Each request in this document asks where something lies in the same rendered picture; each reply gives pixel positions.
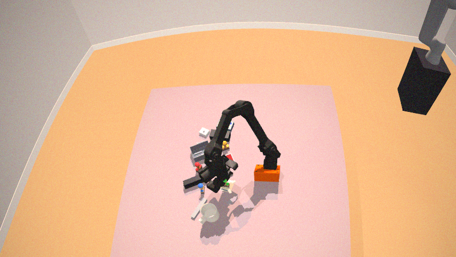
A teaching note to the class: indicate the blue-handled rubber stamp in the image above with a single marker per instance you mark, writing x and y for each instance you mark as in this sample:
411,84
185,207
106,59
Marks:
201,186

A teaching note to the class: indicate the white card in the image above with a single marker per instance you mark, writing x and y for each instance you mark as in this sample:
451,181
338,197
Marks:
228,189

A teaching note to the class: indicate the red-handled rubber stamp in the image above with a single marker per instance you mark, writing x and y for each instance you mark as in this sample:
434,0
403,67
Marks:
198,166

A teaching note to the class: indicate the red ink pad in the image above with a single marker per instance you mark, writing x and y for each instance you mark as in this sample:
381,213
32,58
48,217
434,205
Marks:
230,156

